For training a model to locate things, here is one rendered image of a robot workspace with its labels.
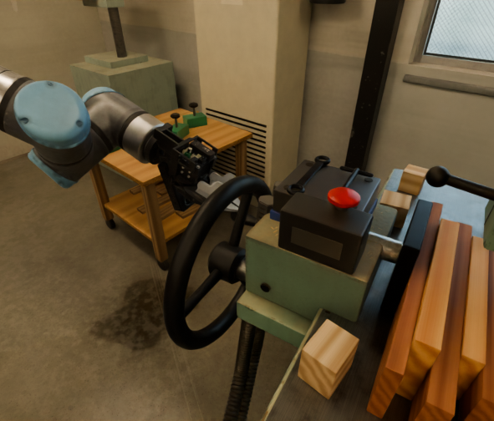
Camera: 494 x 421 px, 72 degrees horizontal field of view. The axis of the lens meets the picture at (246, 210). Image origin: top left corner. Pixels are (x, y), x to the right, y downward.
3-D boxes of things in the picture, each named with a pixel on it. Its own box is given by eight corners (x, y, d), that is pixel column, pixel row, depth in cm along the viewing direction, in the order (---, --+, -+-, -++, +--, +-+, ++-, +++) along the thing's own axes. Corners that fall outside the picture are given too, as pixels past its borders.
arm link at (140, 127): (121, 159, 68) (155, 142, 74) (139, 173, 67) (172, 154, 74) (123, 122, 62) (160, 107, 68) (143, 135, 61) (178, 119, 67)
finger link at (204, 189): (239, 200, 58) (197, 172, 60) (230, 223, 62) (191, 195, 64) (248, 192, 60) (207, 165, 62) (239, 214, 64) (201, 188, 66)
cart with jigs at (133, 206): (188, 184, 231) (177, 88, 194) (252, 216, 200) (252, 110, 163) (99, 229, 191) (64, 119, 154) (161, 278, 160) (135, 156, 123)
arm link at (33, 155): (13, 143, 56) (73, 98, 60) (29, 165, 66) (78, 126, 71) (59, 182, 57) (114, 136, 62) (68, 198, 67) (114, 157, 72)
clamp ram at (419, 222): (349, 242, 44) (363, 183, 39) (409, 263, 41) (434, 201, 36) (325, 287, 38) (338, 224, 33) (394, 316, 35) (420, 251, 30)
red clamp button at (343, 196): (333, 190, 34) (334, 181, 33) (363, 199, 33) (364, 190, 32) (322, 205, 32) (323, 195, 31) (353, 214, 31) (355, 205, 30)
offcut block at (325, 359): (321, 345, 33) (327, 317, 30) (351, 366, 31) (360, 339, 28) (297, 376, 30) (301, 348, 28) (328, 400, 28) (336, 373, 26)
